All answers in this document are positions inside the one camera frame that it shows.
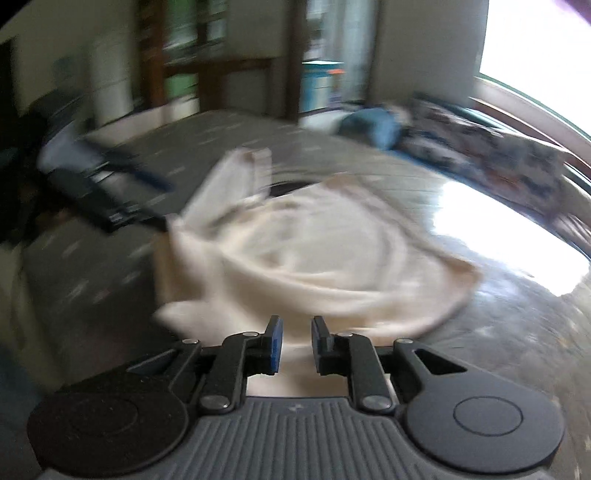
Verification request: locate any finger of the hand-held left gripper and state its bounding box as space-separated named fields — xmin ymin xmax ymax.
xmin=51 ymin=172 xmax=169 ymax=234
xmin=83 ymin=138 xmax=175 ymax=193

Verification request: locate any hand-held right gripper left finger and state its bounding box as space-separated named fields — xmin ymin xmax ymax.
xmin=127 ymin=315 xmax=283 ymax=414

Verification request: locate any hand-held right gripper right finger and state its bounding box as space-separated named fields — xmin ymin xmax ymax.
xmin=311 ymin=315 xmax=467 ymax=413

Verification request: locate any cream garment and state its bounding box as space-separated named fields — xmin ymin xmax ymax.
xmin=154 ymin=147 xmax=483 ymax=398

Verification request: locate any wooden counter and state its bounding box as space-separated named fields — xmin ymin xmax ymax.
xmin=164 ymin=58 xmax=282 ymax=112

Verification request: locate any wooden shelf cabinet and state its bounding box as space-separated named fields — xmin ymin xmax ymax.
xmin=134 ymin=0 xmax=232 ymax=108

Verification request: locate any blue and white cabinet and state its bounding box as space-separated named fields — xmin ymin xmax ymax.
xmin=300 ymin=60 xmax=345 ymax=114

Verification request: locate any butterfly print cushion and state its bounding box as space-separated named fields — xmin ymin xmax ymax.
xmin=480 ymin=124 xmax=571 ymax=208
xmin=406 ymin=95 xmax=492 ymax=172

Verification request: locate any window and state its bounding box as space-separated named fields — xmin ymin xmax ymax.
xmin=478 ymin=0 xmax=591 ymax=139

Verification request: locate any wooden door frame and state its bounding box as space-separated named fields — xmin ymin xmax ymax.
xmin=281 ymin=0 xmax=384 ymax=121

